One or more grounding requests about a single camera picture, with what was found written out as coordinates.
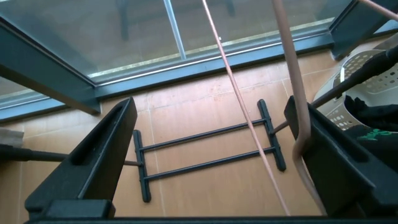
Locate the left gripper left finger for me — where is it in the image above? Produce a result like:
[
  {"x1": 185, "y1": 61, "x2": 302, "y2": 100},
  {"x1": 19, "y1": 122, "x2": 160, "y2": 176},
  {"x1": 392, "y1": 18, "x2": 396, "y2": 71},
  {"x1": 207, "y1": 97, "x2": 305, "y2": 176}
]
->
[{"x1": 24, "y1": 96, "x2": 138, "y2": 218}]

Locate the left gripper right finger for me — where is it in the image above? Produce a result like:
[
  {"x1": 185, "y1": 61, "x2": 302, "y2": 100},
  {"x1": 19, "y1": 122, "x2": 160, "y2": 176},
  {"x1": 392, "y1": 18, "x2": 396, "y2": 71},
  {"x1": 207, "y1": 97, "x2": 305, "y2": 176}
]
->
[{"x1": 284, "y1": 95, "x2": 398, "y2": 218}]

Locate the pink clothes hanger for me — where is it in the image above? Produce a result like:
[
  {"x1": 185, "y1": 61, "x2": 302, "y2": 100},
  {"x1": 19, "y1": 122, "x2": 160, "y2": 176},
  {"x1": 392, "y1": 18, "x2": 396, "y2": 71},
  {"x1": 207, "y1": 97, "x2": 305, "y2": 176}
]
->
[
  {"x1": 357, "y1": 0, "x2": 398, "y2": 22},
  {"x1": 201, "y1": 0, "x2": 328, "y2": 216}
]

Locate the heap of clothes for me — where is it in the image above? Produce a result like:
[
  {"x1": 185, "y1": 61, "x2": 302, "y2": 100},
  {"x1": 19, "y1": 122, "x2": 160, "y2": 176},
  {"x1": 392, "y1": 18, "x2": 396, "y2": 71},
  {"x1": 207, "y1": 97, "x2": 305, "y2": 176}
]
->
[{"x1": 343, "y1": 95, "x2": 398, "y2": 175}]

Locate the black clothes rack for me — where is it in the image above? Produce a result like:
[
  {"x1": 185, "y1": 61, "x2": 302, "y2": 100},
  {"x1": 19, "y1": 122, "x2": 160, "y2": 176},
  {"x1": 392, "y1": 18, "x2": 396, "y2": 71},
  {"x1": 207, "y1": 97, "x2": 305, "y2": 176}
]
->
[{"x1": 0, "y1": 45, "x2": 398, "y2": 203}]

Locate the white laundry basket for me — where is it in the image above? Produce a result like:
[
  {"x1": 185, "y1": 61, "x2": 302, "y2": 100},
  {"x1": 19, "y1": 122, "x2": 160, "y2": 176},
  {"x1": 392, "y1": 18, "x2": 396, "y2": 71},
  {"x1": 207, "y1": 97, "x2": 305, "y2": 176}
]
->
[{"x1": 312, "y1": 49, "x2": 398, "y2": 131}]

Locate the window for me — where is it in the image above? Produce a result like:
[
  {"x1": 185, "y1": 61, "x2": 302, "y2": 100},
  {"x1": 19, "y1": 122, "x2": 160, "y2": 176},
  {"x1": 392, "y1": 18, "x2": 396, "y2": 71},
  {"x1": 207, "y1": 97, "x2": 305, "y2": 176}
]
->
[{"x1": 0, "y1": 0, "x2": 398, "y2": 124}]

